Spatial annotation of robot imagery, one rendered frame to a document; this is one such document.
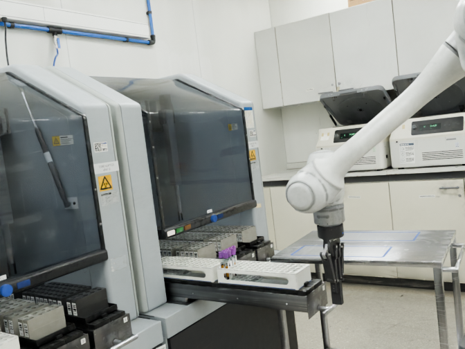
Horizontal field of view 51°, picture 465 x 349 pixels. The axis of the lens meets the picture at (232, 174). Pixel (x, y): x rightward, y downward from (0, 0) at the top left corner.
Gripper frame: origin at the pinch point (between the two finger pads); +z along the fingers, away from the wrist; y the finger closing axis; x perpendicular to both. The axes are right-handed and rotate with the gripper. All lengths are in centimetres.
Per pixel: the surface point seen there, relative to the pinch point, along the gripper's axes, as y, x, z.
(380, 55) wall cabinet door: -258, -60, -98
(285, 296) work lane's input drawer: 6.7, -13.5, 0.4
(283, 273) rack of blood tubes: 4.8, -14.4, -6.2
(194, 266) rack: 5, -49, -6
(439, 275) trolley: -29.5, 21.8, 2.7
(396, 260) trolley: -28.5, 9.1, -1.8
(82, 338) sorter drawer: 51, -52, 0
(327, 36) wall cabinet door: -258, -102, -121
